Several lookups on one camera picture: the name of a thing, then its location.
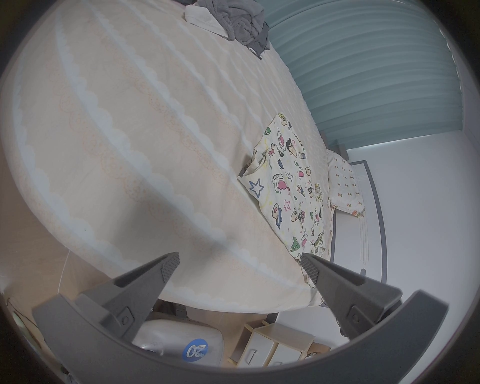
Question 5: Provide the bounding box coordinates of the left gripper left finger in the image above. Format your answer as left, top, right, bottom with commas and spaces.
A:
77, 252, 181, 342

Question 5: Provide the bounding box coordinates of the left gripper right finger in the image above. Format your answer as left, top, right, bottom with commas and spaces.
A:
300, 252, 404, 342

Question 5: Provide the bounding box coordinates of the white printed pyjama top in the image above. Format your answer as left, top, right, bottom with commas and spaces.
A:
237, 112, 337, 265

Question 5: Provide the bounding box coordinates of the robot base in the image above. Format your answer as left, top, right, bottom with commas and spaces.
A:
131, 317, 226, 367

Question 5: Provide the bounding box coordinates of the bed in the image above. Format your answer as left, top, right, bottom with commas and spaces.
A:
7, 0, 389, 314

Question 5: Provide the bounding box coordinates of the pile of clothes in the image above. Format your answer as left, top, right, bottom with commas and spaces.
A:
184, 0, 271, 60

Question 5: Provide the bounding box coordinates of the pale wooden bedside table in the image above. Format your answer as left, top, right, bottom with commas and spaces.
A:
228, 320, 331, 370

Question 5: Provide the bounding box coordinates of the white printed pillow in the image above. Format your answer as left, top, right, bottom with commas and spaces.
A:
326, 150, 367, 219

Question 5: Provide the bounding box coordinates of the grey bedside table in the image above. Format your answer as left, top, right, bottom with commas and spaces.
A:
322, 132, 349, 160

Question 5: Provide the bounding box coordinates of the blue-green curtain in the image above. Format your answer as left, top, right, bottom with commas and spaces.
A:
259, 0, 468, 151

